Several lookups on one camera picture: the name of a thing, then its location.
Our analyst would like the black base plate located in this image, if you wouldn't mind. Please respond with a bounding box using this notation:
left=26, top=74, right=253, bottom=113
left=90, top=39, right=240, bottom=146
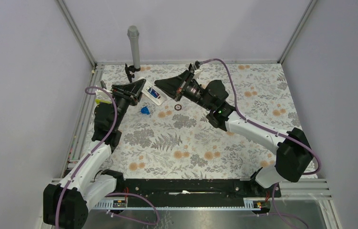
left=94, top=178, right=282, bottom=208

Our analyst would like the white AC remote control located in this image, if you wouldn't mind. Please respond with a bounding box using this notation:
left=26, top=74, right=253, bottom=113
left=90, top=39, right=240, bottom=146
left=136, top=77, right=167, bottom=105

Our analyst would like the blue plastic clip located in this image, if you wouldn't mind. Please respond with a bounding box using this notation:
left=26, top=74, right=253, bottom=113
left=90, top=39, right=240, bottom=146
left=141, top=106, right=150, bottom=115

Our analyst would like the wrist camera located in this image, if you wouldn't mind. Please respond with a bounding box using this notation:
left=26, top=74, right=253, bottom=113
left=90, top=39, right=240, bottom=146
left=95, top=80, right=112, bottom=104
left=188, top=61, right=202, bottom=79

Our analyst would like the floral table mat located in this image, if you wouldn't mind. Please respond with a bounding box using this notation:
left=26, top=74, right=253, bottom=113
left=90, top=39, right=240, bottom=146
left=100, top=62, right=301, bottom=179

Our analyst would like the grey microphone on stand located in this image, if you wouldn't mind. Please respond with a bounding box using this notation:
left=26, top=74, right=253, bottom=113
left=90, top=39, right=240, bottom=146
left=127, top=25, right=141, bottom=72

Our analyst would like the poker chip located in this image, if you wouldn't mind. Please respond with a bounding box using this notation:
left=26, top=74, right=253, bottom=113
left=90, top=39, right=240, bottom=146
left=174, top=104, right=182, bottom=111

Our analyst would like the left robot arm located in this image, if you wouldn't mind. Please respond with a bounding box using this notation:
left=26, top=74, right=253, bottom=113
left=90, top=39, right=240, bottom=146
left=43, top=79, right=146, bottom=229

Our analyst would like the light blue battery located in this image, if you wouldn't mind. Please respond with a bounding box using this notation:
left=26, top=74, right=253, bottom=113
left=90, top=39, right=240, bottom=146
left=148, top=88, right=160, bottom=99

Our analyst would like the purple cable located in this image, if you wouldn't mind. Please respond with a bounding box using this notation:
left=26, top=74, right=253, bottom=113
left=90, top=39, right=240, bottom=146
left=199, top=58, right=322, bottom=177
left=54, top=86, right=118, bottom=229

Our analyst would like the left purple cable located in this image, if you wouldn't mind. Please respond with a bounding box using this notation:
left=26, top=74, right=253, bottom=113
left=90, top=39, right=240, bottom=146
left=54, top=86, right=118, bottom=229

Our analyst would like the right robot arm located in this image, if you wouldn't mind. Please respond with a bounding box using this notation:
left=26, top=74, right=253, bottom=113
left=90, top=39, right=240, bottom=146
left=154, top=70, right=314, bottom=197

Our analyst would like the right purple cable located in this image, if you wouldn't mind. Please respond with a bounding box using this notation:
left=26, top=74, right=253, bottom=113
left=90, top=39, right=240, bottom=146
left=199, top=58, right=322, bottom=177

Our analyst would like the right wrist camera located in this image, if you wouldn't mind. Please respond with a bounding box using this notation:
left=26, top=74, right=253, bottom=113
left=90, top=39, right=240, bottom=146
left=188, top=61, right=202, bottom=79

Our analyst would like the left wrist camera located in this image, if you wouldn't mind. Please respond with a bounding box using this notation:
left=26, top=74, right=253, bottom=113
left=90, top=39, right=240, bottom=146
left=95, top=80, right=112, bottom=104

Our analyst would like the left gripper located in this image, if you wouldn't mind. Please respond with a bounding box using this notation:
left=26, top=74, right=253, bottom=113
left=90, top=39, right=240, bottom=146
left=111, top=79, right=147, bottom=129

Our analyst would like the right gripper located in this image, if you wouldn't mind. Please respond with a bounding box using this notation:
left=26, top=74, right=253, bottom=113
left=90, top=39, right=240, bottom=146
left=154, top=70, right=213, bottom=111

